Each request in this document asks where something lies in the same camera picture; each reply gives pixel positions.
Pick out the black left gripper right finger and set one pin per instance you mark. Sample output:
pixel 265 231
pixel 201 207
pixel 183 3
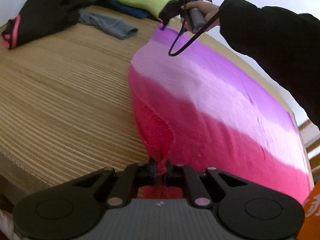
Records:
pixel 244 208

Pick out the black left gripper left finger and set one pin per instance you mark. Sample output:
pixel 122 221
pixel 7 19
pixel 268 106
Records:
pixel 74 208

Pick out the pink purple gradient garment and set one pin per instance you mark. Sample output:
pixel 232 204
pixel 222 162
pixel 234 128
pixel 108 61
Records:
pixel 200 109

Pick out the black sleeved right forearm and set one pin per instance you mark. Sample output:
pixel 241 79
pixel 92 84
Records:
pixel 283 43

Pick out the person's right hand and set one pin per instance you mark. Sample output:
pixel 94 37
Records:
pixel 208 10

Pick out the blue folded garment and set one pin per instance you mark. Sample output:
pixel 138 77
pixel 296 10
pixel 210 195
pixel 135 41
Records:
pixel 120 7

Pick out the orange object with white print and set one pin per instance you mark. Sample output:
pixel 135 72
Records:
pixel 311 226

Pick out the grey small garment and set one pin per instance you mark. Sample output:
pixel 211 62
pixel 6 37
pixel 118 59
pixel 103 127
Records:
pixel 111 26

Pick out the wooden furniture at right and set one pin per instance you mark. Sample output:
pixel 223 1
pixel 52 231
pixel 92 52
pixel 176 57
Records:
pixel 310 136

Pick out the black garment with pink trim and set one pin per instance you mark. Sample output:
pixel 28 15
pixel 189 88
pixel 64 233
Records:
pixel 40 18

